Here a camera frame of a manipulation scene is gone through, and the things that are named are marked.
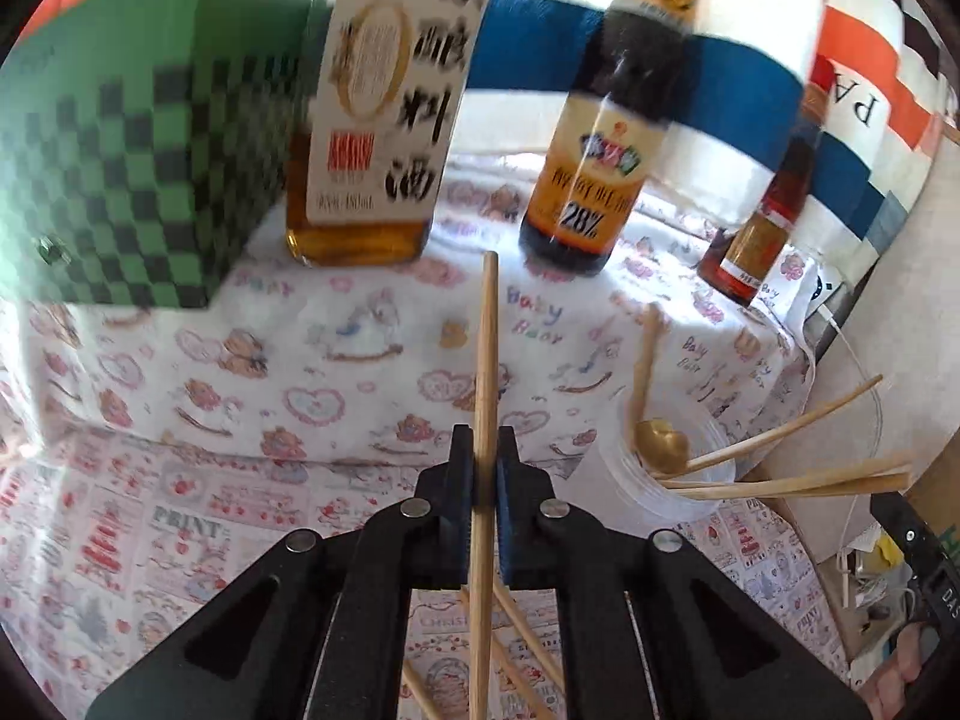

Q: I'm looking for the wooden chopstick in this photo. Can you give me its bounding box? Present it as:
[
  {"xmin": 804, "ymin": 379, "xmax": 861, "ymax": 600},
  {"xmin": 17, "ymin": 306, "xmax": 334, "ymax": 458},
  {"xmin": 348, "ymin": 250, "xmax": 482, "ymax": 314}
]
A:
[
  {"xmin": 493, "ymin": 578, "xmax": 565, "ymax": 691},
  {"xmin": 490, "ymin": 632, "xmax": 565, "ymax": 718},
  {"xmin": 467, "ymin": 250, "xmax": 500, "ymax": 720},
  {"xmin": 402, "ymin": 660, "xmax": 443, "ymax": 720}
]

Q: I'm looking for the gold spoon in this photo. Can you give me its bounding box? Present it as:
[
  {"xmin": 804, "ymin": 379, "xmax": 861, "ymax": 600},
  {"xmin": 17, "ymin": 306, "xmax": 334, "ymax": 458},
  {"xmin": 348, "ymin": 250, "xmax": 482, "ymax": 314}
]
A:
[{"xmin": 626, "ymin": 302, "xmax": 690, "ymax": 476}]

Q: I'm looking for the person's right hand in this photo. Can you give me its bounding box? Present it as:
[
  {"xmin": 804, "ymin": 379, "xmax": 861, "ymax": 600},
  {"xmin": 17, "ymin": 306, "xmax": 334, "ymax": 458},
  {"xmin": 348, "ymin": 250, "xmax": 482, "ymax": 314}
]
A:
[{"xmin": 859, "ymin": 622, "xmax": 939, "ymax": 720}]

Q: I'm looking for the clear plastic cup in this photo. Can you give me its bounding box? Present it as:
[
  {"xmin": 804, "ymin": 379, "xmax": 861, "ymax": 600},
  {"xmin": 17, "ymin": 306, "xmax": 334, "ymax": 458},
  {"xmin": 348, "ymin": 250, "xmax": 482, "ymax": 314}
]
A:
[{"xmin": 563, "ymin": 387, "xmax": 727, "ymax": 536}]

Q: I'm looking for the printed table cloth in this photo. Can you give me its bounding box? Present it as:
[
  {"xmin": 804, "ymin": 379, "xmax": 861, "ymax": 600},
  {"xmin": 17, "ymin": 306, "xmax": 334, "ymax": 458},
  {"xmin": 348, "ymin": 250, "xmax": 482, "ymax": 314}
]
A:
[{"xmin": 0, "ymin": 152, "xmax": 853, "ymax": 720}]

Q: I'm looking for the red label sauce bottle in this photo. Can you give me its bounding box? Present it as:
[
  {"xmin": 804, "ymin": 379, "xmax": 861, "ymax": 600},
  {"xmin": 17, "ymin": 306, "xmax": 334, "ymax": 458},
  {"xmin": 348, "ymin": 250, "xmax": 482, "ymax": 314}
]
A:
[{"xmin": 696, "ymin": 115, "xmax": 827, "ymax": 308}]

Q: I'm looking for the oyster sauce bottle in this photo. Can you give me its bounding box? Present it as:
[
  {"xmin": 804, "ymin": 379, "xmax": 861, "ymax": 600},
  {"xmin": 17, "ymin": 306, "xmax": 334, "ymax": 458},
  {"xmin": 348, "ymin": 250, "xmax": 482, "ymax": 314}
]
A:
[{"xmin": 519, "ymin": 0, "xmax": 698, "ymax": 275}]

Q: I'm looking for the green checkered box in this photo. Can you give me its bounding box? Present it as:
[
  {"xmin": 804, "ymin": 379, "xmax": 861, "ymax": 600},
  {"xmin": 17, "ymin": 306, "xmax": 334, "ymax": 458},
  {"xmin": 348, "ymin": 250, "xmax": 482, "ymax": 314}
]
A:
[{"xmin": 2, "ymin": 0, "xmax": 311, "ymax": 309}]

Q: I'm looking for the cooking wine bottle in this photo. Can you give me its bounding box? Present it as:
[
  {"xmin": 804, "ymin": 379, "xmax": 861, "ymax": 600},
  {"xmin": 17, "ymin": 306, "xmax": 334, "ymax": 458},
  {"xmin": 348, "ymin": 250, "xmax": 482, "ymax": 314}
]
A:
[{"xmin": 286, "ymin": 0, "xmax": 490, "ymax": 266}]

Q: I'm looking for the striped curtain cloth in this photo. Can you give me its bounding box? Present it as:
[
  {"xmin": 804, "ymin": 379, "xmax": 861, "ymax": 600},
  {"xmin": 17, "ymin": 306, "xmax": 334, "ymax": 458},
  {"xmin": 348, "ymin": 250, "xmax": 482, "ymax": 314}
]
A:
[{"xmin": 2, "ymin": 0, "xmax": 942, "ymax": 278}]

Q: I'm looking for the white charger with cable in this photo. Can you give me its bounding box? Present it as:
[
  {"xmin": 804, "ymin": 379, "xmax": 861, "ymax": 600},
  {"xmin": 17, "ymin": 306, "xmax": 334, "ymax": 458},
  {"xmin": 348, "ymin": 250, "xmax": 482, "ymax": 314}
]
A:
[{"xmin": 805, "ymin": 265, "xmax": 884, "ymax": 574}]

